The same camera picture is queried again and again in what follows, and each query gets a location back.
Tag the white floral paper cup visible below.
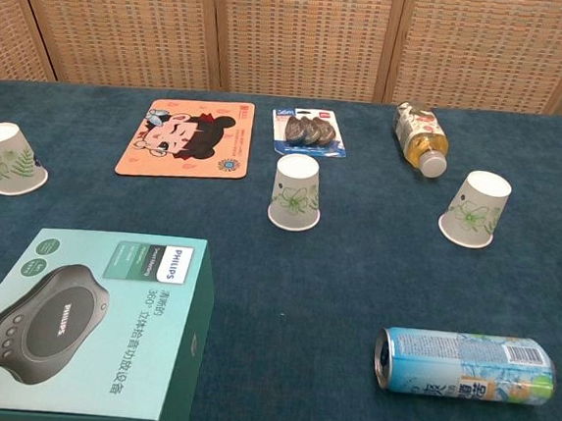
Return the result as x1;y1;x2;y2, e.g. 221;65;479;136
435;167;515;253
0;121;54;200
266;152;327;234

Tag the dark teal table cloth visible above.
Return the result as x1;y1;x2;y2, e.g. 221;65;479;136
0;65;562;421

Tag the orange cartoon mouse pad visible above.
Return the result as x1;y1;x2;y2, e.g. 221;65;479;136
113;91;257;188

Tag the yellow tea plastic bottle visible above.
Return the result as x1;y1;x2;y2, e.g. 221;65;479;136
387;100;454;181

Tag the woven wooden folding screen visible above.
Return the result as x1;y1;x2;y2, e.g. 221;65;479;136
0;0;562;132

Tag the teal Philips speaker box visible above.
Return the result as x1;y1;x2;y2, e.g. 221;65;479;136
0;221;221;421

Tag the light blue beverage can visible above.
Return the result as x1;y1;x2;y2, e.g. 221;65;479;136
370;324;561;408

